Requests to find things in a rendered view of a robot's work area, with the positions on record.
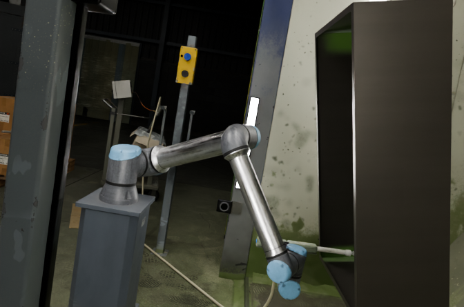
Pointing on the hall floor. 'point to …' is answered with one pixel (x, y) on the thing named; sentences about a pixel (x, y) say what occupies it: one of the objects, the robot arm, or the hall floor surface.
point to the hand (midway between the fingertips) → (279, 248)
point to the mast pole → (36, 130)
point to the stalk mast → (174, 166)
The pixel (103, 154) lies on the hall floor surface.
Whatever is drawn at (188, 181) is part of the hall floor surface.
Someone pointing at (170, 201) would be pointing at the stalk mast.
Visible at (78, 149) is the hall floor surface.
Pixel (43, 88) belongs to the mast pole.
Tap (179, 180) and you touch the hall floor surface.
